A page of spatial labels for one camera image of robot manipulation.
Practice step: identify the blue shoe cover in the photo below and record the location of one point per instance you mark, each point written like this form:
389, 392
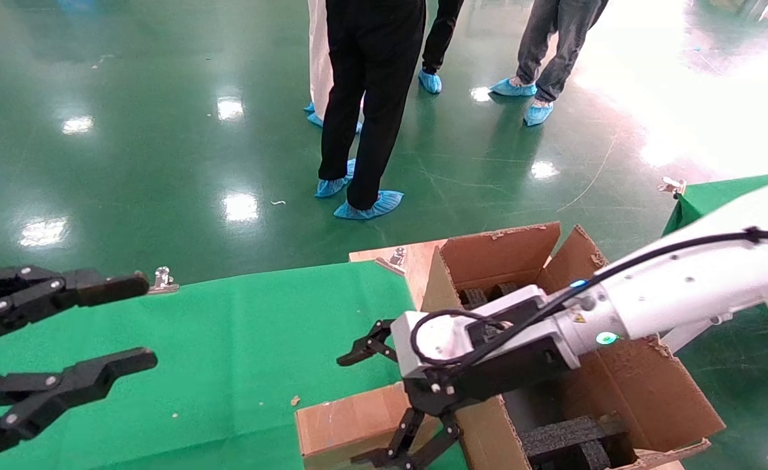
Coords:
314, 117
537, 113
513, 87
370, 207
430, 82
328, 188

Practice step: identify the person in white coat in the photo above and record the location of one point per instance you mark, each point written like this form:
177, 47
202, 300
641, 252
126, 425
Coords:
318, 59

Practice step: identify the large green table cloth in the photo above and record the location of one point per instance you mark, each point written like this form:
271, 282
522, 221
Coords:
227, 339

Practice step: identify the white metal strut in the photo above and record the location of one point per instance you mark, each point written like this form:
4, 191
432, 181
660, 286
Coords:
684, 336

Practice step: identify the person in grey trousers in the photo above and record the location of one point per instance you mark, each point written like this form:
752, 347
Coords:
553, 39

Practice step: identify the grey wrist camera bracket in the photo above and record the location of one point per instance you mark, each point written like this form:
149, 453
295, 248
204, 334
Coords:
442, 336

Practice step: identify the small cardboard box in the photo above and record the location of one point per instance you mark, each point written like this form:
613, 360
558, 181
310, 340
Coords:
344, 421

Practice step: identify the plywood board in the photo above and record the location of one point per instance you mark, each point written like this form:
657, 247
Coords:
416, 267

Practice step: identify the person in black trousers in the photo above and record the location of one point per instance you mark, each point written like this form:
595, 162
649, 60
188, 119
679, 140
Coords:
442, 32
370, 65

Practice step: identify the silver metal clip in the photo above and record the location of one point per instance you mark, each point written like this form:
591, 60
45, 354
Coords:
397, 256
674, 186
162, 281

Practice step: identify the large open cardboard carton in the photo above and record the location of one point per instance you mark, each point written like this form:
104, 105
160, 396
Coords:
645, 391

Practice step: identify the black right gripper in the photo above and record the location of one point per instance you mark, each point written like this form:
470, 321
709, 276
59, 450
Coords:
488, 382

